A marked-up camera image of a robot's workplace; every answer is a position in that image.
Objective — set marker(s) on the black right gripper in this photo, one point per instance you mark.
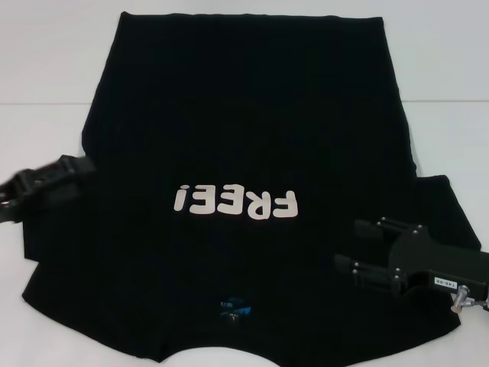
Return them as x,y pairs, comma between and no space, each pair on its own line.
416,260

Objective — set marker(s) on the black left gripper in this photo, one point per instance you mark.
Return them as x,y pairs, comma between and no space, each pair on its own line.
26,195

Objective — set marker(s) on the black t-shirt with FREE print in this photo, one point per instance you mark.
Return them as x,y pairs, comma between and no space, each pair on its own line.
244,134

